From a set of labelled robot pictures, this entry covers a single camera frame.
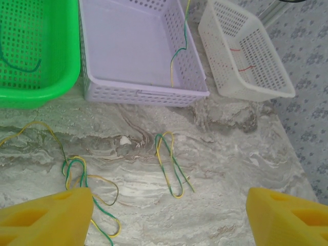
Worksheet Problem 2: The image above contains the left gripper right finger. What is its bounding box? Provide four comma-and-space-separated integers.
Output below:
245, 187, 328, 246

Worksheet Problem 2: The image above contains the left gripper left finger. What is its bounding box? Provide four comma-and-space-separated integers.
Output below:
0, 187, 93, 246

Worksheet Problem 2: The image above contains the yellow-green cable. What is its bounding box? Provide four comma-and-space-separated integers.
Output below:
0, 121, 120, 207
154, 131, 196, 199
62, 156, 121, 246
170, 0, 192, 88

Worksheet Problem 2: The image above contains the dark green cable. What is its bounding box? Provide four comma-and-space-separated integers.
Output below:
0, 24, 43, 74

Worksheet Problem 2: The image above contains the red cable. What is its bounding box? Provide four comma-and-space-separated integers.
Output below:
229, 47, 257, 73

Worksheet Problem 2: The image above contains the white plastic basket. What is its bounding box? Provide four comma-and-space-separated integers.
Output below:
198, 0, 297, 102

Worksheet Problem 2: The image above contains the green plastic basket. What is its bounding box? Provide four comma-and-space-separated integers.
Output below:
0, 0, 81, 110

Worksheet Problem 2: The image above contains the purple plastic basket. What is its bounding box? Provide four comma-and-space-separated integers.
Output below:
78, 0, 211, 108

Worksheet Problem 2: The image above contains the right aluminium frame post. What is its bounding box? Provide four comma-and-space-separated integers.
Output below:
260, 0, 285, 28

